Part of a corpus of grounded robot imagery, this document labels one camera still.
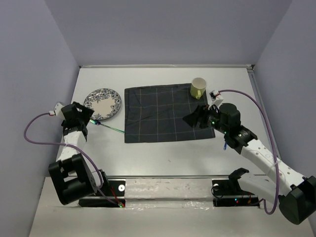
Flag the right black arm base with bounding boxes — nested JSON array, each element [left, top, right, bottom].
[[211, 168, 260, 207]]

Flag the white foam strip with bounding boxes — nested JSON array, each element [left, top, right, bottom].
[[124, 178, 213, 200]]

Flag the iridescent green fork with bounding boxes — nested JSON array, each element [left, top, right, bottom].
[[90, 119, 125, 134]]

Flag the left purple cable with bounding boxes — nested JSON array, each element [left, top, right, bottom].
[[23, 112, 121, 205]]

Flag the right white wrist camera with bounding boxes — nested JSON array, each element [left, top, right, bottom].
[[209, 90, 224, 108]]

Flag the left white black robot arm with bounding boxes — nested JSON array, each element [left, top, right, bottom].
[[48, 102, 109, 205]]

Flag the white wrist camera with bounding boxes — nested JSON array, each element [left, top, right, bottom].
[[49, 102, 65, 120], [209, 90, 224, 108]]

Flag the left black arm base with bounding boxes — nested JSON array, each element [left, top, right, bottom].
[[78, 171, 126, 208]]

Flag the dark grey checked cloth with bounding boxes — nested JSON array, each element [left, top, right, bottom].
[[124, 83, 215, 143]]

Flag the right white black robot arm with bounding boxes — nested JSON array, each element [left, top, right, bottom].
[[183, 103, 316, 225]]

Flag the blue white patterned plate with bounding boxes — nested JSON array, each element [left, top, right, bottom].
[[83, 88, 122, 120]]

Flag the pale yellow cup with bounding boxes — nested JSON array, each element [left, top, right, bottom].
[[190, 78, 207, 100]]

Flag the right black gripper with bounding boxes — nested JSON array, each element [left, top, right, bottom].
[[182, 103, 229, 134]]

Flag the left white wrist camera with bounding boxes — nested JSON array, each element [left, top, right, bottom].
[[49, 102, 65, 120]]

